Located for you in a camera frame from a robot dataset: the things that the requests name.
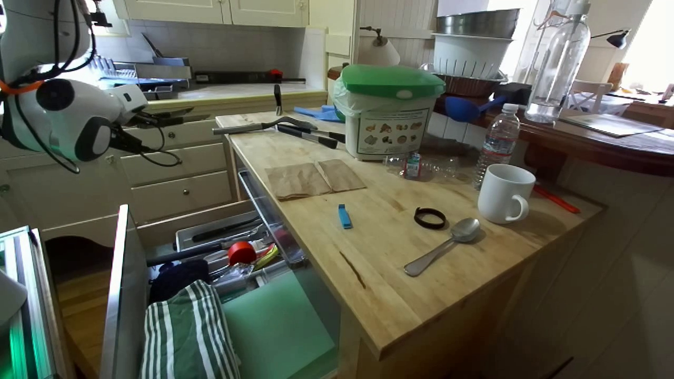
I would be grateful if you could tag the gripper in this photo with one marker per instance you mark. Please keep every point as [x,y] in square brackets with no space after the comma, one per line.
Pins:
[158,117]

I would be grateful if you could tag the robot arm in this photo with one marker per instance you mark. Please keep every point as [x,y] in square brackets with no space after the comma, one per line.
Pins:
[63,116]

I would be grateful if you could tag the black long tool with red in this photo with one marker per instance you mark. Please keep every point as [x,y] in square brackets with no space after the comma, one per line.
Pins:
[237,77]

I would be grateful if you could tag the red round cap tool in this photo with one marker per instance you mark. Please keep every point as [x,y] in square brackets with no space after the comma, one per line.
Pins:
[242,253]

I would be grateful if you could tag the open drawer with metal front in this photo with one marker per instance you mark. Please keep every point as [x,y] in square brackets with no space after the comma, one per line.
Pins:
[124,295]

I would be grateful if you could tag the dish rack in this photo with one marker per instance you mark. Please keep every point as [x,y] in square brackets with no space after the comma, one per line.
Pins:
[142,73]

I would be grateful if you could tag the white cabinet with drawers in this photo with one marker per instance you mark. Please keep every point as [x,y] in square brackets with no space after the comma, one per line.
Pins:
[179,173]

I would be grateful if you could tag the metal tongs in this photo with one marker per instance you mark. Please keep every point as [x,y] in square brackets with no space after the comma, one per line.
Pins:
[253,127]

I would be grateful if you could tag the grey utensil tray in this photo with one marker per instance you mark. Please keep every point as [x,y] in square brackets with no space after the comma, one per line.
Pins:
[221,231]

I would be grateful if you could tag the brown paper bag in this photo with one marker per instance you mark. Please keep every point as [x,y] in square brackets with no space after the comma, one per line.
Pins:
[297,180]
[341,174]

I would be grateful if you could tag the dark blue cloth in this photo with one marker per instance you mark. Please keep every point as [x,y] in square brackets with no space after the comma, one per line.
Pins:
[176,279]

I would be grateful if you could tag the crumpled clear plastic wrap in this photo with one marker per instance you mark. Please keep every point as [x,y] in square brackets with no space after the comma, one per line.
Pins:
[231,278]

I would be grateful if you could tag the blue clip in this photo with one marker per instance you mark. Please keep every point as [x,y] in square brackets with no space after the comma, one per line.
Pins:
[344,216]

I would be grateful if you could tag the green white striped towel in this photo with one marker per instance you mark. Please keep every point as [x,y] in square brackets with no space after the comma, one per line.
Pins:
[184,337]

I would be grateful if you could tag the white shade lamp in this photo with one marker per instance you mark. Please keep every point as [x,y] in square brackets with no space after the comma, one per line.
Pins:
[378,51]

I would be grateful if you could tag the white bin with green lid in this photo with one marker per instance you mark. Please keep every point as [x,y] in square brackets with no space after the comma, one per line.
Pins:
[389,113]

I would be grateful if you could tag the green cutting mat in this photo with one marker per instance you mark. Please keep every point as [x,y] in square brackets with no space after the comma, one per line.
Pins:
[274,326]

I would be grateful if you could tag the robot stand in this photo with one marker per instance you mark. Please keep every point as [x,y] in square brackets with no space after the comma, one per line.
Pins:
[23,316]

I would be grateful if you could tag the crushed clear plastic bottle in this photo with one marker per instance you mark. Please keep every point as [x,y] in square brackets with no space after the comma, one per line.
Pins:
[421,166]

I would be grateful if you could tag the blue ladle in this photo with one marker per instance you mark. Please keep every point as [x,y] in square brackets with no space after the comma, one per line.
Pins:
[463,109]

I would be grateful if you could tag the foil pan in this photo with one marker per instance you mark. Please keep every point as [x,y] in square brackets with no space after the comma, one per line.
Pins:
[468,85]

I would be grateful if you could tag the white colander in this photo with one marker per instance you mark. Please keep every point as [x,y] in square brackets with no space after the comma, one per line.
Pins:
[468,55]

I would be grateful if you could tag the metal spoon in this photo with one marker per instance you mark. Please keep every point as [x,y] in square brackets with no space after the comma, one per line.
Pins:
[463,230]

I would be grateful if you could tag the metal mixing bowl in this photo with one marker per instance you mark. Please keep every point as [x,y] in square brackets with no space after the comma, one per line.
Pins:
[476,23]

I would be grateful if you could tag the clear plastic water bottle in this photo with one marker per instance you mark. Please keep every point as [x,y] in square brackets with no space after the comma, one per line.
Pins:
[495,145]

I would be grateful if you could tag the white mug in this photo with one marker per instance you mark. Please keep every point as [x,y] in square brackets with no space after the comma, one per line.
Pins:
[503,192]

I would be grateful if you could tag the black box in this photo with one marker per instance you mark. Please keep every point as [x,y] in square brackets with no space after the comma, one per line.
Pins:
[513,93]

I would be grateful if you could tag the tall clear glass bottle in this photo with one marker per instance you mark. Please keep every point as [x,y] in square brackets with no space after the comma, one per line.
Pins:
[558,68]

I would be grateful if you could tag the orange stick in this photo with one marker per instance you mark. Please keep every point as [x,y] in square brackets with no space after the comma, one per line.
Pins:
[557,200]

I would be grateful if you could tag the white chair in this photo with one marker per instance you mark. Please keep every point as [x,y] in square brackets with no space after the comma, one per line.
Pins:
[590,95]

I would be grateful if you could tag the dark wooden table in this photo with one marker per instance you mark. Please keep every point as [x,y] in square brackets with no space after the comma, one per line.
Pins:
[595,145]

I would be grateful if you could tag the grey place mat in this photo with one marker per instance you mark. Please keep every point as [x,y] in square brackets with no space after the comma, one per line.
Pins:
[611,125]

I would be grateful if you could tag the black desk lamp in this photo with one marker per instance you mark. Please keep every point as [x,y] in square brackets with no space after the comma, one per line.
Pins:
[618,38]

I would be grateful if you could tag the row of white wall cabinets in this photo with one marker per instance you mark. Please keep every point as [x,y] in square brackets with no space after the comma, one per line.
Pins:
[210,11]

